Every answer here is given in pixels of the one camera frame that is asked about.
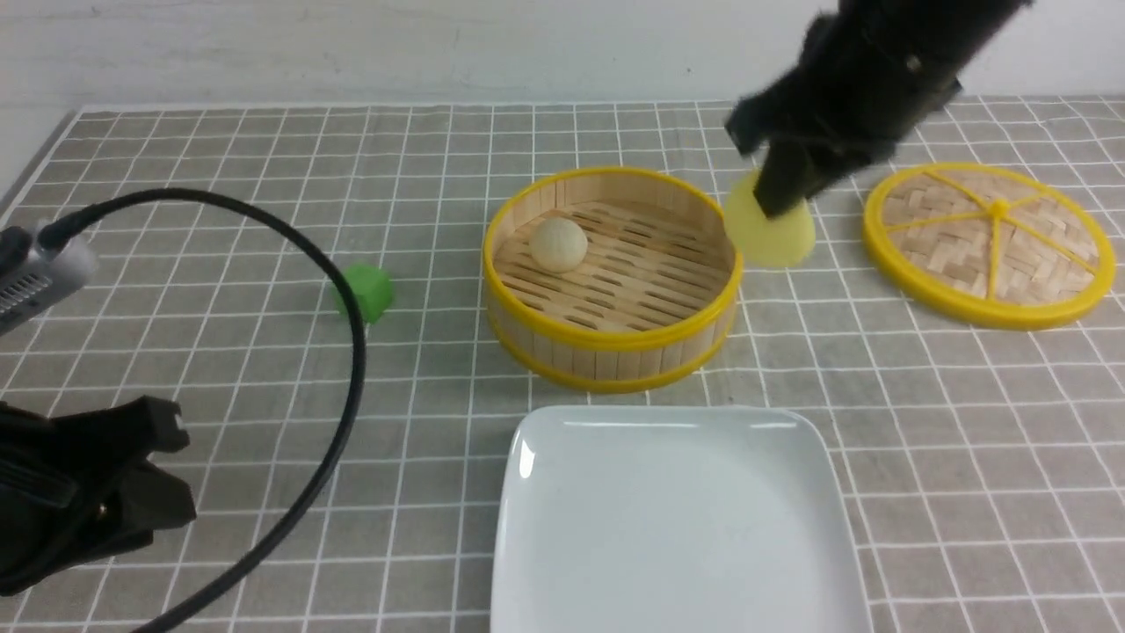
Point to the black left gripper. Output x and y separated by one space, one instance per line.
107 496

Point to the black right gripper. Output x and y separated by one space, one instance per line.
868 74

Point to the yellow steamed bun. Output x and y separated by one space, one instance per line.
782 242

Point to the white steamed bun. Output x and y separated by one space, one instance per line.
558 245

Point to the white square plate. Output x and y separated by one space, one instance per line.
620 518

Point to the woven bamboo steamer lid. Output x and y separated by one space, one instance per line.
987 246

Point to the green cube block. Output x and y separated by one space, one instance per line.
373 290

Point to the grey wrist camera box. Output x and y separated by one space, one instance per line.
33 279

